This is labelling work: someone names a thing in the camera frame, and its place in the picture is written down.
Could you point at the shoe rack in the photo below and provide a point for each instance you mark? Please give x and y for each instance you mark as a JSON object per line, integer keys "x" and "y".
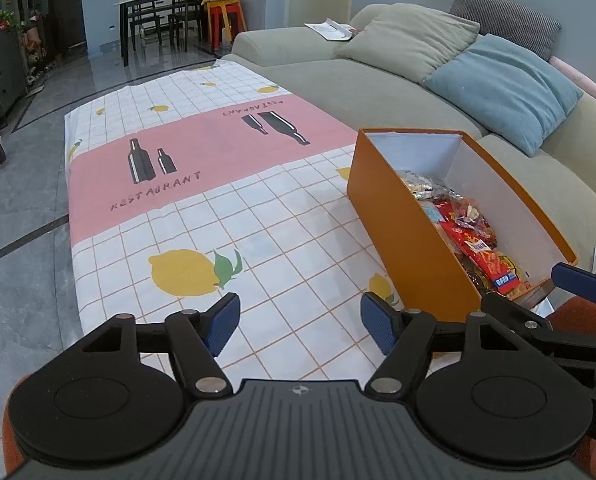
{"x": 33, "y": 45}

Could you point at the orange stool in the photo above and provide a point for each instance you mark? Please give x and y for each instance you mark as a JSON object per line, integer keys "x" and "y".
{"x": 223, "y": 0}

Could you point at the dark door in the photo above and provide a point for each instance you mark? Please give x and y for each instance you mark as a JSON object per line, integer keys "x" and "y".
{"x": 68, "y": 10}

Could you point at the red blue-edged snack packet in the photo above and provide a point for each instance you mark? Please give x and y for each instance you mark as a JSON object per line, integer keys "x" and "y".
{"x": 477, "y": 257}

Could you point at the pink bolster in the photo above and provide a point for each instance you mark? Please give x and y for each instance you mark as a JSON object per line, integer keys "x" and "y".
{"x": 587, "y": 80}

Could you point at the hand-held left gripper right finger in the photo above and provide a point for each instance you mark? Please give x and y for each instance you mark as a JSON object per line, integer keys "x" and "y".
{"x": 380, "y": 322}

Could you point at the beige sofa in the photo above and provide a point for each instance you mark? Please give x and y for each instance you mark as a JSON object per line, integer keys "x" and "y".
{"x": 328, "y": 90}

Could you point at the dark dining table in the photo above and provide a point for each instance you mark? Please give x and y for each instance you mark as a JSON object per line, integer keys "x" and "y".
{"x": 143, "y": 0}

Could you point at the red stool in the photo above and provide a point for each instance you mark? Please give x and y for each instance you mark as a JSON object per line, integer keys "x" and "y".
{"x": 223, "y": 17}

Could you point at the grey cushion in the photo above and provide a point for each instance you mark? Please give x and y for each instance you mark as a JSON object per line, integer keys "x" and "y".
{"x": 507, "y": 17}

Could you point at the pink checked printed tablecloth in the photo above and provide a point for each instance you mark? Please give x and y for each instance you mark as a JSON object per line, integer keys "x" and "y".
{"x": 203, "y": 160}

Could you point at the beige cushion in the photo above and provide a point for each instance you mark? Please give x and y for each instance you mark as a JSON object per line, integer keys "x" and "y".
{"x": 407, "y": 40}

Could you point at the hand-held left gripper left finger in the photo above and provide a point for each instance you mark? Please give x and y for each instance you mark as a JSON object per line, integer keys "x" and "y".
{"x": 223, "y": 322}

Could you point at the white papers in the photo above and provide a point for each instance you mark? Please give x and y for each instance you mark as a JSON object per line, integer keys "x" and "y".
{"x": 330, "y": 30}

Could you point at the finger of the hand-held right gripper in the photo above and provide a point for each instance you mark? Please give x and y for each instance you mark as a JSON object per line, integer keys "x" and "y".
{"x": 577, "y": 282}
{"x": 517, "y": 317}

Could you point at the blue cushion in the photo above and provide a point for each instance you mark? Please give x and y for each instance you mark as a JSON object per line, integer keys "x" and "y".
{"x": 502, "y": 90}

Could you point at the orange cloth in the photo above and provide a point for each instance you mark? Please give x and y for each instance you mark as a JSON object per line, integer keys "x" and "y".
{"x": 582, "y": 320}

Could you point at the dark cabinet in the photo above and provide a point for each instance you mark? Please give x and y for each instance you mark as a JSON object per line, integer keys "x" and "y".
{"x": 0, "y": 70}

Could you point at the orange cardboard box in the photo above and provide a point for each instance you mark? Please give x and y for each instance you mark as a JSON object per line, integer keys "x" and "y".
{"x": 402, "y": 220}

